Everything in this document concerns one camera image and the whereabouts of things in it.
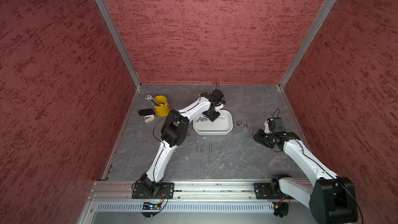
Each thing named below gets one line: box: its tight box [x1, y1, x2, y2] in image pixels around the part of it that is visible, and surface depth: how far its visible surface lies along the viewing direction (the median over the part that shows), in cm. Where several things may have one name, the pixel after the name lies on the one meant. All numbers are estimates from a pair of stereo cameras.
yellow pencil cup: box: [152, 95, 170, 117], surface depth 100 cm
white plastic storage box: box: [192, 109, 234, 136], surface depth 97 cm
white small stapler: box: [144, 114, 156, 123], surface depth 102 cm
